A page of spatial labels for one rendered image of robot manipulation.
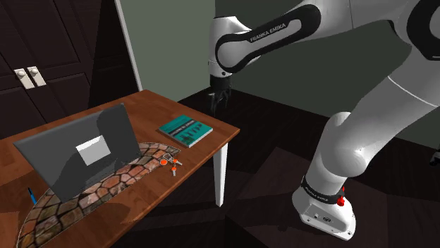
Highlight dark robot stand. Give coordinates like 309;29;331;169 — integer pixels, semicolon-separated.
225;147;440;248

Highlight dark double door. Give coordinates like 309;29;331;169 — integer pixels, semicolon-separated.
0;0;140;140

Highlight teal book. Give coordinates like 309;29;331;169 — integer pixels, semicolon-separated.
158;114;214;149

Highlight grey laptop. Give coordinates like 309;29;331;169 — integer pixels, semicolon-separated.
13;103;142;204

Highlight stone pattern mat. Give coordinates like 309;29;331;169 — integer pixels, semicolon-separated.
16;142;181;248

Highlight keys with orange tags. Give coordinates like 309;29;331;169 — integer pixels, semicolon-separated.
159;153;183;178

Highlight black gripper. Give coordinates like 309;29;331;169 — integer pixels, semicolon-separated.
209;75;232;118

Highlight wooden table with white legs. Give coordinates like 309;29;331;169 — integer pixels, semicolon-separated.
0;89;240;248

